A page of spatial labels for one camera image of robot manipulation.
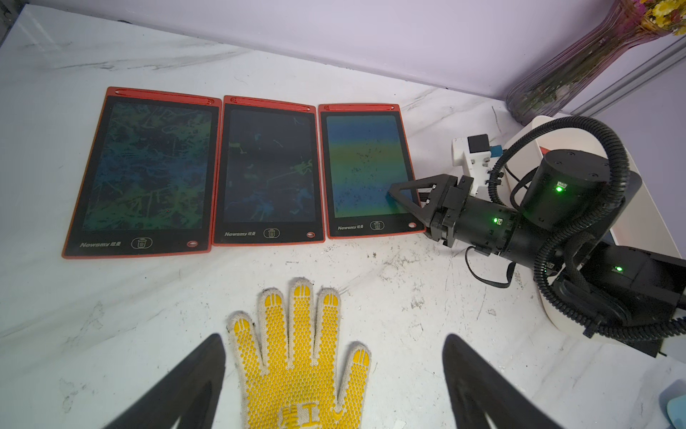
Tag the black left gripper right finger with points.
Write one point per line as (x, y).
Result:
(482, 398)

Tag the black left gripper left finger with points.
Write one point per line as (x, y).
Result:
(187, 397)

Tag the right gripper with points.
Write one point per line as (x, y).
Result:
(445, 206)

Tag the red writing tablet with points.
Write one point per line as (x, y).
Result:
(149, 187)
(269, 184)
(365, 152)

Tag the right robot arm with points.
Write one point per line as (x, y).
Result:
(605, 241)

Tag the yellow knit glove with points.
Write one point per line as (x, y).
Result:
(287, 362)

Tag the dark glass vase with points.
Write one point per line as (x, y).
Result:
(550, 88)

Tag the light blue plastic scoop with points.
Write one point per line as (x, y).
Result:
(672, 404)

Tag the yellow flower bouquet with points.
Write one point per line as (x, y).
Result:
(668, 15)

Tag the aluminium frame rails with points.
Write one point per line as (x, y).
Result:
(637, 67)

